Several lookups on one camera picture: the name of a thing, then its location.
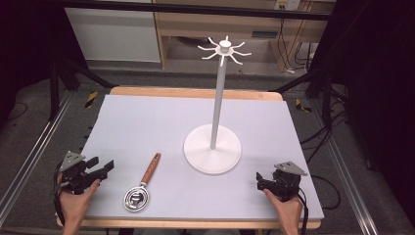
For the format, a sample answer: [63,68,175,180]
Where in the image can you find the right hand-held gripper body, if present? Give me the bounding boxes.
[267,161,308,203]

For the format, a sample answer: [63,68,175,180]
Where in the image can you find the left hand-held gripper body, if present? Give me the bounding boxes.
[59,150,109,196]

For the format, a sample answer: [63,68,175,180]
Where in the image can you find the person's right hand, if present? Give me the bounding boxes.
[262,188,304,230]

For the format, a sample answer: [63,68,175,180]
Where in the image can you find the person's left hand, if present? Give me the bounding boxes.
[56,174,102,227]

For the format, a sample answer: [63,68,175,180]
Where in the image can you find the white hook rack stand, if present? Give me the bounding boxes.
[183,35,253,176]

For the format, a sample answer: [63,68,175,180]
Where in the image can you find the light grey table mat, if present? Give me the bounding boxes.
[84,94,325,220]

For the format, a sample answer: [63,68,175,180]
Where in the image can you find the yellow black floor tape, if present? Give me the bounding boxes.
[295,98,313,114]
[84,91,99,109]

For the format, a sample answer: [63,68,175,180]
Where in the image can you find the black metal stand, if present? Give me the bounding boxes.
[48,58,115,122]
[268,70,347,129]

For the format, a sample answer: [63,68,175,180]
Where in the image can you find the wooden table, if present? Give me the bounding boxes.
[57,85,323,230]

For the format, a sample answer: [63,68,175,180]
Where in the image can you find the white panel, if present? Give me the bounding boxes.
[64,7,161,64]

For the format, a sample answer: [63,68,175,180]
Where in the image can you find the black curtain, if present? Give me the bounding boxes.
[308,0,415,227]
[0,0,86,125]

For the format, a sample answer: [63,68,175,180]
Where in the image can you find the wooden shelf unit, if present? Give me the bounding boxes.
[152,0,338,71]

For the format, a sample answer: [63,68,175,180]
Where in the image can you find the white power strip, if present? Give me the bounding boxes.
[274,0,301,11]

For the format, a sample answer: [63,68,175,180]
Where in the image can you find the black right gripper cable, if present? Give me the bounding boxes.
[295,187,309,235]

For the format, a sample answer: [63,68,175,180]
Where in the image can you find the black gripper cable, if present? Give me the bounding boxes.
[295,187,309,235]
[53,162,67,227]

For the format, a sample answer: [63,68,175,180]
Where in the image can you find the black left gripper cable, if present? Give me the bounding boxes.
[53,162,67,227]

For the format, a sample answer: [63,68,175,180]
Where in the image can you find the metal strainer with wooden handle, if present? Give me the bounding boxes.
[122,152,162,213]

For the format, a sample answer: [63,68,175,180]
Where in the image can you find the aluminium floor rail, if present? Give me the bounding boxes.
[309,97,380,235]
[0,91,74,227]

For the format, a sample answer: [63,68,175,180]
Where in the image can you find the looped black floor cable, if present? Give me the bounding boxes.
[308,174,343,211]

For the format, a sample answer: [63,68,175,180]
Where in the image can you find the black hanging cables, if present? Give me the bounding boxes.
[276,18,315,71]

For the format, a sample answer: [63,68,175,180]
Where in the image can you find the black horizontal frame bar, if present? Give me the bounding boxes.
[58,0,331,22]

